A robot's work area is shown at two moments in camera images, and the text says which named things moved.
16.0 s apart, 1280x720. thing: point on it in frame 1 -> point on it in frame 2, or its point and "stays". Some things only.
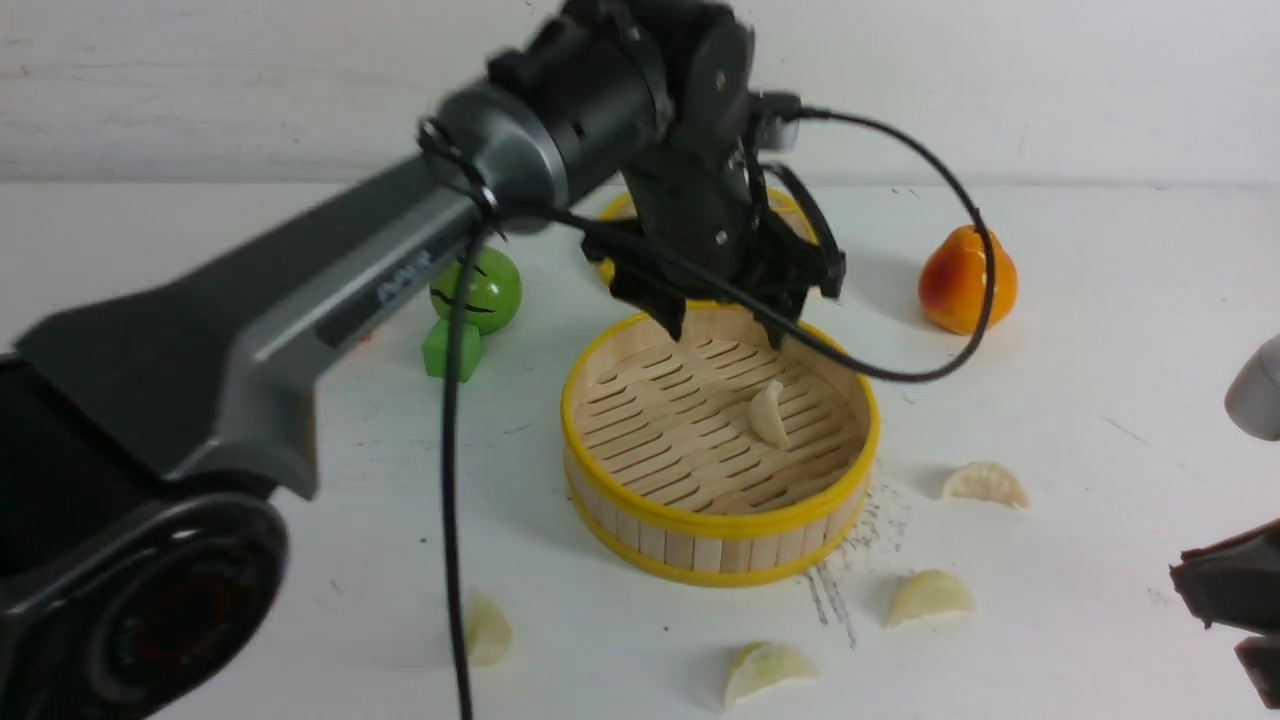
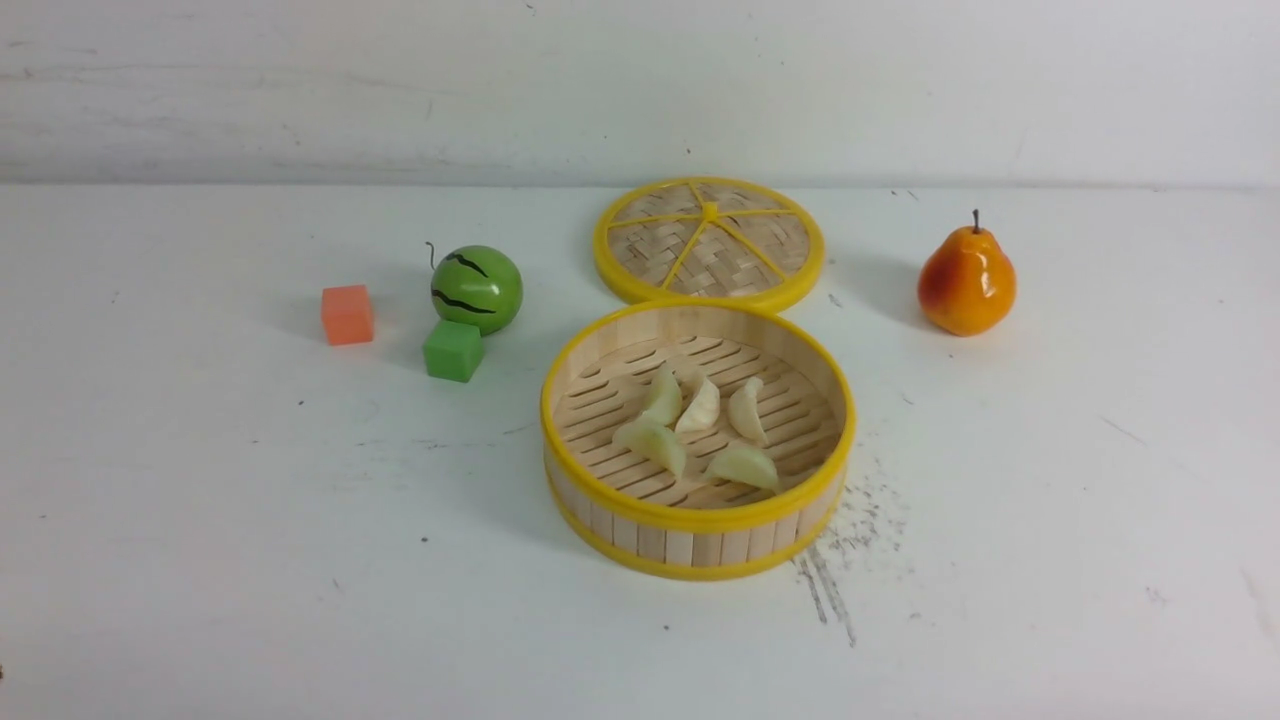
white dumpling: [488, 631] -> [664, 401]
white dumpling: [988, 480] -> [704, 412]
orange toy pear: [953, 280] stays
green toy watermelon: [495, 292] stays
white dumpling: [928, 592] -> [651, 438]
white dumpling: [765, 418] -> [744, 411]
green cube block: [435, 350] stays
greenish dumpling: [758, 666] -> [742, 463]
